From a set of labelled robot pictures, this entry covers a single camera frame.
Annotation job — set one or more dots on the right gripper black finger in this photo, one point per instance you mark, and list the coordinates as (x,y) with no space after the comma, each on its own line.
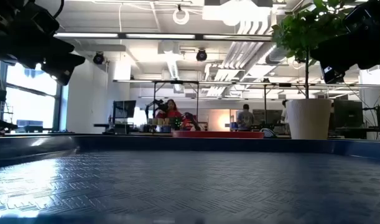
(334,75)

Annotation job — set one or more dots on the white textured plant pot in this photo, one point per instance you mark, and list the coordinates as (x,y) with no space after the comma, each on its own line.
(308,119)

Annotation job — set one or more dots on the black metal station frame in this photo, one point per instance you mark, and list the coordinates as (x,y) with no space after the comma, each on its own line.
(177,82)

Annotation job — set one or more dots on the black computer monitor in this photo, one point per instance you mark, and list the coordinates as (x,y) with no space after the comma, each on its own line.
(348,113)
(124,109)

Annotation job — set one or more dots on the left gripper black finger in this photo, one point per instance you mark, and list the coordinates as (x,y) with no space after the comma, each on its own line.
(63,68)

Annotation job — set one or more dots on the green leafy plant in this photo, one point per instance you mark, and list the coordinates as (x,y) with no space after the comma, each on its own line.
(301,31)

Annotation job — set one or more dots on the person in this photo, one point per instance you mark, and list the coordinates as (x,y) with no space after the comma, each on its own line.
(284,116)
(245,119)
(172,113)

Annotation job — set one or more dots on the black ceiling spotlight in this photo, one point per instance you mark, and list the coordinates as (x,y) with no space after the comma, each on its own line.
(98,58)
(201,55)

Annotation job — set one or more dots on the long ceiling light bar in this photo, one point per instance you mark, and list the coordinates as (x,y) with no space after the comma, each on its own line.
(158,36)

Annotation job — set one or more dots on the blue plastic tray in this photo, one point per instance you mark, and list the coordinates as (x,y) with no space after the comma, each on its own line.
(189,186)

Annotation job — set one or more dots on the pink plastic plate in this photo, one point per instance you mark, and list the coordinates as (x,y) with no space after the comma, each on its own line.
(217,134)

